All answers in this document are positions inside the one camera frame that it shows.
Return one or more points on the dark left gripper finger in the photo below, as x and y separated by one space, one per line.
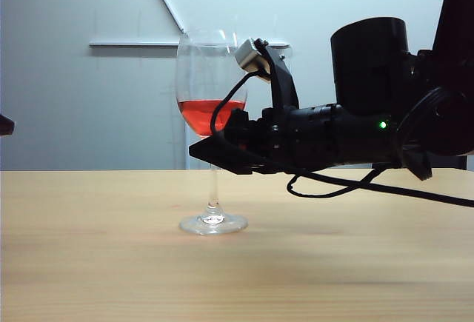
6 125

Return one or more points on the white horizontal wall rail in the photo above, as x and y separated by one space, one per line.
129 44

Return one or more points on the clear glass goblet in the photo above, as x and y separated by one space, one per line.
207 77

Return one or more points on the red liquid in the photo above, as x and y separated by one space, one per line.
196 114

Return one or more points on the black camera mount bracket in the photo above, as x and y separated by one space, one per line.
283 77

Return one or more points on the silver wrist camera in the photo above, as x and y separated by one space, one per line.
248 55

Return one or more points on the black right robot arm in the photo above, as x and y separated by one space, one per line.
370 59

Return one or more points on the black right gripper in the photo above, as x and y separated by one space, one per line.
303 137

